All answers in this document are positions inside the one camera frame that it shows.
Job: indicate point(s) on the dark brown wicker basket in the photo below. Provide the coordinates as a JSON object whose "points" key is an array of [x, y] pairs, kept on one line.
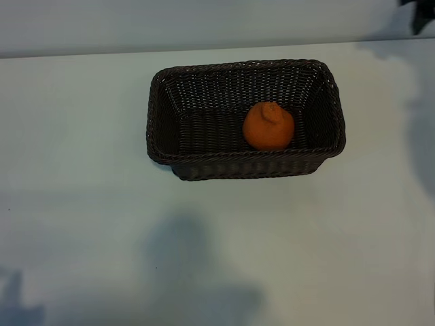
{"points": [[210, 136]]}

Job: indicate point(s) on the orange fruit with knob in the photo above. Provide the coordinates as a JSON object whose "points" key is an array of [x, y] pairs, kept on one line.
{"points": [[268, 130]]}

